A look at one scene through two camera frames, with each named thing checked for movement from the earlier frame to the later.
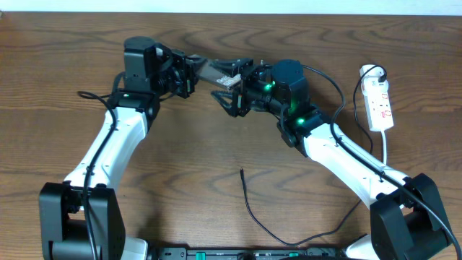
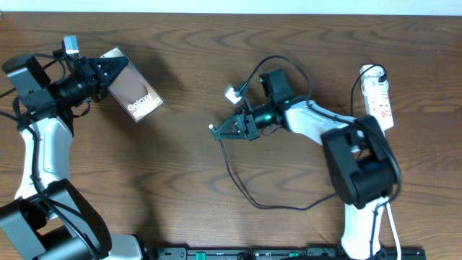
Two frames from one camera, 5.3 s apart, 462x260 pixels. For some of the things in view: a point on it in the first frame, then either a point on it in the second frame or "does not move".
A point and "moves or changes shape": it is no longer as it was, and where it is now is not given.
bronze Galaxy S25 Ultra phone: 217,76 moves or changes shape
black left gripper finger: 195,62 -> 110,67
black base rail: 250,253 does not move
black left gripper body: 176,74 -> 92,81
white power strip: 375,87 does not move
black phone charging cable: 302,242 -> 216,134
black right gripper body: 249,84 -> 252,127
